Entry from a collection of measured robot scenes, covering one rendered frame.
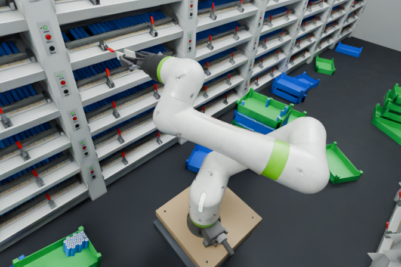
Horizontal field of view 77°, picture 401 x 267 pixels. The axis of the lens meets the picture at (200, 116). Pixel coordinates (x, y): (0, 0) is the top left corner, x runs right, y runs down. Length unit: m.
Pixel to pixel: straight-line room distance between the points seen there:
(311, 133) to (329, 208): 1.04
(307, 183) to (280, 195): 1.01
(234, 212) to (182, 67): 0.74
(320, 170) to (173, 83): 0.47
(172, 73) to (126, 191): 1.09
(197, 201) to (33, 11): 0.85
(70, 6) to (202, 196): 0.85
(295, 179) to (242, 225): 0.52
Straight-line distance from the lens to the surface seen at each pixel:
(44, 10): 1.06
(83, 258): 1.53
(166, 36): 1.36
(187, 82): 0.72
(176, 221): 1.19
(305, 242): 1.65
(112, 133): 1.52
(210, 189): 0.97
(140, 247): 1.50
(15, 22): 1.05
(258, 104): 1.72
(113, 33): 1.25
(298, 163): 0.74
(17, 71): 1.13
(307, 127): 0.86
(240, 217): 1.21
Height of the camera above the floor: 1.37
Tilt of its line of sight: 39 degrees down
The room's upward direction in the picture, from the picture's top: 5 degrees clockwise
